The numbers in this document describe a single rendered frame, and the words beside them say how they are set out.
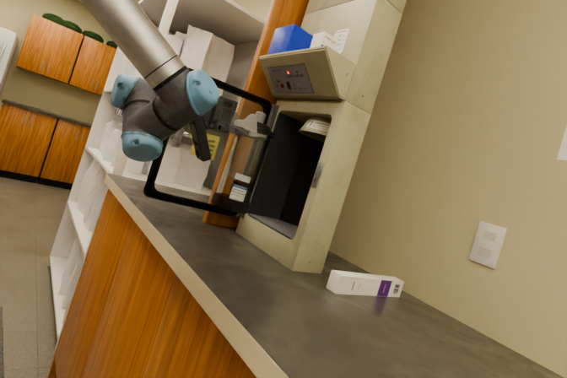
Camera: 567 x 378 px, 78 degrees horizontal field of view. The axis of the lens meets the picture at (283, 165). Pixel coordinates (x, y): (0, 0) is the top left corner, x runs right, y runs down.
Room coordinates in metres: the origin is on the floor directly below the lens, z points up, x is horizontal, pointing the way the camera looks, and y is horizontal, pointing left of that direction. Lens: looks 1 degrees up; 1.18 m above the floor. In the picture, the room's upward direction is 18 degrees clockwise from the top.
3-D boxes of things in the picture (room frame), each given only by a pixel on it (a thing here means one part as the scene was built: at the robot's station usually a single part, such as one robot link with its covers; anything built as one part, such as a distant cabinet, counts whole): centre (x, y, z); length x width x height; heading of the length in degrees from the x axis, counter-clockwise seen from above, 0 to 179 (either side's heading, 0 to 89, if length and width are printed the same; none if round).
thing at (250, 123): (0.88, 0.11, 1.27); 0.09 x 0.03 x 0.06; 102
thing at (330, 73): (1.02, 0.04, 1.46); 0.32 x 0.11 x 0.10; 37
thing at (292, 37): (1.08, 0.08, 1.56); 0.10 x 0.10 x 0.09; 37
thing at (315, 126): (1.09, -0.10, 1.34); 0.18 x 0.18 x 0.05
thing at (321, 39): (0.96, -0.01, 1.54); 0.05 x 0.05 x 0.06; 34
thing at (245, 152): (0.95, 0.10, 1.16); 0.11 x 0.11 x 0.21
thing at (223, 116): (0.86, 0.22, 1.26); 0.12 x 0.08 x 0.09; 127
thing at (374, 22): (1.12, -0.11, 1.33); 0.32 x 0.25 x 0.77; 37
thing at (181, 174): (1.09, 0.23, 1.19); 0.30 x 0.01 x 0.40; 116
